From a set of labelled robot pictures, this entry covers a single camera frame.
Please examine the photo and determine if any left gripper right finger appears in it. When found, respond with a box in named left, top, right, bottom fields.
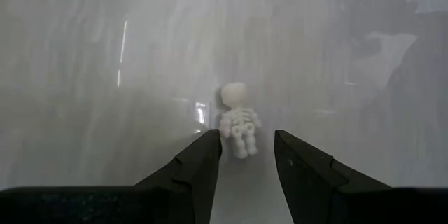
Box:
left=274, top=129, right=448, bottom=224

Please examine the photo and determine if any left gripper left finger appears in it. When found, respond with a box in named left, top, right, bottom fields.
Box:
left=0, top=129, right=223, bottom=224

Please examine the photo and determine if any white ghost figurine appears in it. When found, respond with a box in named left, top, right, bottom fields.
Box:
left=218, top=82, right=263, bottom=160

